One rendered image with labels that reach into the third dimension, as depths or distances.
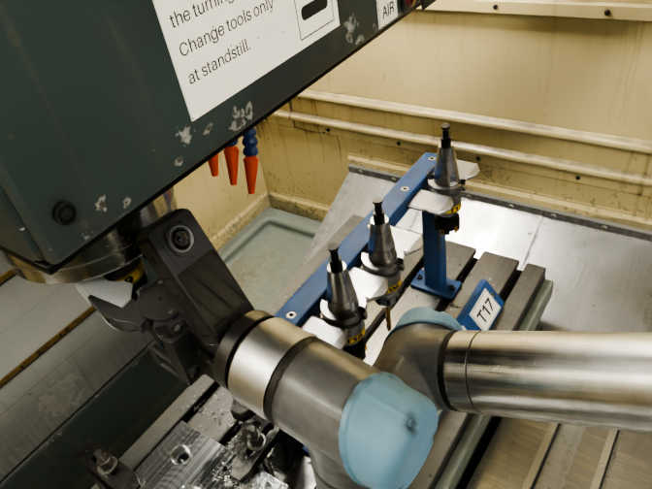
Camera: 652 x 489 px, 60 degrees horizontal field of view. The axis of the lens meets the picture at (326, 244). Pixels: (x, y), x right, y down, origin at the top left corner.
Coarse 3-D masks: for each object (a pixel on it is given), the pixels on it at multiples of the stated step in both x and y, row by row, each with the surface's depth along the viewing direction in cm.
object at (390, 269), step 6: (396, 246) 85; (402, 252) 84; (366, 258) 84; (402, 258) 83; (366, 264) 83; (372, 264) 83; (390, 264) 82; (396, 264) 84; (402, 264) 85; (366, 270) 85; (372, 270) 83; (378, 270) 82; (384, 270) 82; (390, 270) 82; (396, 270) 83; (402, 270) 85; (384, 276) 83; (390, 276) 83; (396, 276) 83
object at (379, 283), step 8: (352, 272) 84; (360, 272) 83; (368, 272) 83; (352, 280) 82; (360, 280) 82; (368, 280) 82; (376, 280) 81; (384, 280) 81; (360, 288) 81; (368, 288) 80; (376, 288) 80; (384, 288) 80; (368, 296) 79; (376, 296) 79
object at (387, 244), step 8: (376, 224) 79; (384, 224) 79; (376, 232) 80; (384, 232) 80; (376, 240) 80; (384, 240) 80; (392, 240) 81; (368, 248) 83; (376, 248) 81; (384, 248) 81; (392, 248) 82; (368, 256) 84; (376, 256) 82; (384, 256) 82; (392, 256) 82; (376, 264) 83; (384, 264) 82
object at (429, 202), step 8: (416, 192) 97; (424, 192) 97; (432, 192) 96; (416, 200) 95; (424, 200) 95; (432, 200) 95; (440, 200) 94; (448, 200) 94; (416, 208) 94; (424, 208) 93; (432, 208) 93; (440, 208) 93; (448, 208) 93
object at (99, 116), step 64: (0, 0) 23; (64, 0) 25; (128, 0) 27; (0, 64) 23; (64, 64) 25; (128, 64) 28; (320, 64) 41; (0, 128) 24; (64, 128) 26; (128, 128) 29; (192, 128) 33; (0, 192) 25; (64, 192) 27; (128, 192) 30; (64, 256) 28
